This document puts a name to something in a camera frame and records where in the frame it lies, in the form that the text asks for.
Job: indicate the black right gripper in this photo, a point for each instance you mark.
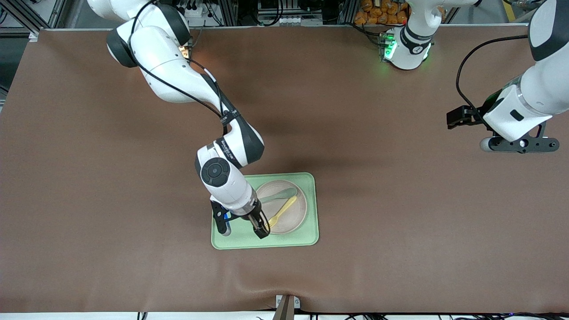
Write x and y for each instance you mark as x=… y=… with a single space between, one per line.
x=255 y=219

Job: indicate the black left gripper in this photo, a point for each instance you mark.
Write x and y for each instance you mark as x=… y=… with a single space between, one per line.
x=474 y=115

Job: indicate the beige round plate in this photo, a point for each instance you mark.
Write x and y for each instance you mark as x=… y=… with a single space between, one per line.
x=293 y=218

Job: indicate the yellow plastic fork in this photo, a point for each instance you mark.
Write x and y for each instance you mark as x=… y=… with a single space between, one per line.
x=286 y=205

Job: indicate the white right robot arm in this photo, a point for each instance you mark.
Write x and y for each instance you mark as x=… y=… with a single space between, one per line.
x=178 y=75

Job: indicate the light green rectangular tray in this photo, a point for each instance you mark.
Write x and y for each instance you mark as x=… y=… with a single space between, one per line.
x=302 y=235

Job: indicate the grey-green plastic spoon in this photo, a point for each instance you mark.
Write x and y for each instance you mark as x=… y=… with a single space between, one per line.
x=289 y=193

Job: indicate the metal table edge clamp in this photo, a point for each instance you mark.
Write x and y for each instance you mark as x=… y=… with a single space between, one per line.
x=286 y=309

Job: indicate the brown table mat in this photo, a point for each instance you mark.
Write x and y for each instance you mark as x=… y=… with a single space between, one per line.
x=378 y=200

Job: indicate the orange lumpy objects pile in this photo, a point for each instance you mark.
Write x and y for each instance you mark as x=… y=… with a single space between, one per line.
x=378 y=11

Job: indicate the white connector row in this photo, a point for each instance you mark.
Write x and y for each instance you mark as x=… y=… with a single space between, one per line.
x=280 y=20

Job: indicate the white power strip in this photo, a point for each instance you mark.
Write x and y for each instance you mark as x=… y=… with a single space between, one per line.
x=200 y=12

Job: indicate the aluminium frame post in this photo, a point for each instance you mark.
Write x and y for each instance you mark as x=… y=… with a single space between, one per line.
x=346 y=11
x=229 y=13

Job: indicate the aluminium diagonal frame strut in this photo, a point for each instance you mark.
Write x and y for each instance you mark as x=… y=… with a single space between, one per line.
x=24 y=18

